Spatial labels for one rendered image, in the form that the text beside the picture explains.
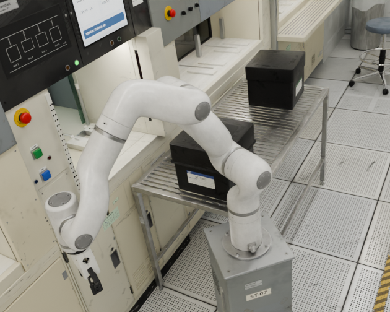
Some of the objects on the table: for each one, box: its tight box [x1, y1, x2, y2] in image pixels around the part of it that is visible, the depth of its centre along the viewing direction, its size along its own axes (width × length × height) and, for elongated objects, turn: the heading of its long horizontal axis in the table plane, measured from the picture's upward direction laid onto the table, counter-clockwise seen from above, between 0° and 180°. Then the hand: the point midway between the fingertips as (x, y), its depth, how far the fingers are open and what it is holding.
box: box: [245, 50, 305, 110], centre depth 262 cm, size 29×29×25 cm
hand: (91, 280), depth 130 cm, fingers open, 8 cm apart
